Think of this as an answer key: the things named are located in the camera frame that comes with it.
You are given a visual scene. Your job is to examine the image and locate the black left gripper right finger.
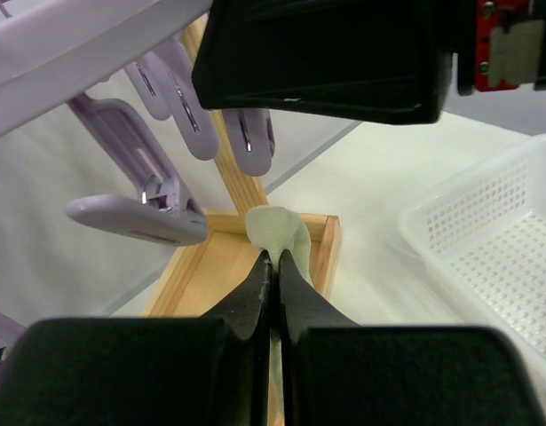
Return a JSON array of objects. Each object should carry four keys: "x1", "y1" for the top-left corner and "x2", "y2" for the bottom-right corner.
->
[{"x1": 279, "y1": 251, "x2": 546, "y2": 425}]

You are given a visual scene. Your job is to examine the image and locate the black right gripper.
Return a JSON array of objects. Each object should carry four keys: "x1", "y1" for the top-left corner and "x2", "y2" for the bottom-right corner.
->
[{"x1": 454, "y1": 0, "x2": 546, "y2": 96}]

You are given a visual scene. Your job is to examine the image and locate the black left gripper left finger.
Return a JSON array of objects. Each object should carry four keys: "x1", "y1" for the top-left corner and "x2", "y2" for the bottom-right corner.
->
[{"x1": 0, "y1": 254, "x2": 273, "y2": 425}]

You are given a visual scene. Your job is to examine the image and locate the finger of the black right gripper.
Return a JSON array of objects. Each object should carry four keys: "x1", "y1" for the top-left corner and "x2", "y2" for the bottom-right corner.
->
[{"x1": 193, "y1": 1, "x2": 452, "y2": 124}]

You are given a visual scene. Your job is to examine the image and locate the cream sock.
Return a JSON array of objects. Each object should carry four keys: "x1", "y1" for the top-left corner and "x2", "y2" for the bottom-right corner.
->
[{"x1": 245, "y1": 205, "x2": 313, "y2": 425}]

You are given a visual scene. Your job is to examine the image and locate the purple round clip hanger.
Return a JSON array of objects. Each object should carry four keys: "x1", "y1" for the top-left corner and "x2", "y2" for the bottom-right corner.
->
[{"x1": 0, "y1": 0, "x2": 277, "y2": 387}]

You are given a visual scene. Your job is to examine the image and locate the wooden rack base tray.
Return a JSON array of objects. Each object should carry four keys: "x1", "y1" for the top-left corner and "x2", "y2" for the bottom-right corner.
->
[{"x1": 138, "y1": 208, "x2": 343, "y2": 426}]

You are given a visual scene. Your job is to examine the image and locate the white plastic basket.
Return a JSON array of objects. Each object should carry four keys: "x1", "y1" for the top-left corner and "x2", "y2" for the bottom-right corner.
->
[{"x1": 399, "y1": 134, "x2": 546, "y2": 410}]

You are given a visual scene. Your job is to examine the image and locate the wooden rack right post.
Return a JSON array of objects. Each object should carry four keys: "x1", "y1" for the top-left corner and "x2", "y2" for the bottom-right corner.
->
[{"x1": 180, "y1": 15, "x2": 268, "y2": 217}]

